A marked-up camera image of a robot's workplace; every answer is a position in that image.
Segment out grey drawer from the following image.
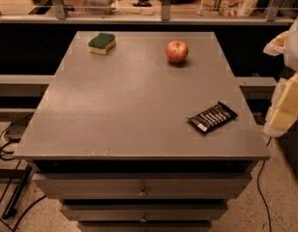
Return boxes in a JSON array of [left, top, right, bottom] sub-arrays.
[[77, 222, 211, 232], [61, 204, 227, 221], [33, 173, 252, 200]]

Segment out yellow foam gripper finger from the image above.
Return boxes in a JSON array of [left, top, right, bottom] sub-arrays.
[[263, 74, 298, 137], [263, 31, 288, 56]]

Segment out grey power box on floor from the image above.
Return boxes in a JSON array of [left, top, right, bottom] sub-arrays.
[[4, 114, 32, 141]]

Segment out grey middle drawer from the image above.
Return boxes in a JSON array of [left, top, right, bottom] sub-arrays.
[[61, 204, 227, 221]]

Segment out colourful snack bag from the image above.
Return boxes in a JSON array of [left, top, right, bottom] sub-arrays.
[[197, 0, 258, 17]]

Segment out black cables left floor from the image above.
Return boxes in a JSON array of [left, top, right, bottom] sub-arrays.
[[0, 113, 46, 232]]

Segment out green and yellow sponge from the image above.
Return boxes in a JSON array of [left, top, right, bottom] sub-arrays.
[[88, 33, 116, 55]]

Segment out black rxbar chocolate wrapper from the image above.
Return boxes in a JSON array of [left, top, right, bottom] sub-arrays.
[[188, 101, 238, 133]]

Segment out black metal stand leg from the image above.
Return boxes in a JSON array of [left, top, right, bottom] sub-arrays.
[[2, 165, 32, 219]]

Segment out metal top drawer knob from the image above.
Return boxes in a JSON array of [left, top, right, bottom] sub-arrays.
[[138, 186, 148, 197]]

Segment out grey bottom drawer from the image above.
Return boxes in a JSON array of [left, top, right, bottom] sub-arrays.
[[77, 222, 211, 232]]

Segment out metal middle drawer knob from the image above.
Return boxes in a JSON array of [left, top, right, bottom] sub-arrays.
[[139, 214, 148, 223]]

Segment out metal drawer knob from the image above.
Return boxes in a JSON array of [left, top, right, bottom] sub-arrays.
[[138, 186, 148, 197], [139, 214, 148, 223]]

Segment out black cable right floor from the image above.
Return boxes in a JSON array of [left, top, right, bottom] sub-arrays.
[[255, 136, 273, 232]]

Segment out red apple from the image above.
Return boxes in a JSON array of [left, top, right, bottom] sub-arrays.
[[165, 40, 189, 64]]

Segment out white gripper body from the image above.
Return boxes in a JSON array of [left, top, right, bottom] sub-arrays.
[[283, 18, 298, 72]]

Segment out grey top drawer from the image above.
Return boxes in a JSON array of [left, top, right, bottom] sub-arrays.
[[33, 173, 252, 200]]

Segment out grey metal rail frame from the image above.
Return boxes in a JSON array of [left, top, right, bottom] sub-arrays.
[[0, 0, 298, 25]]

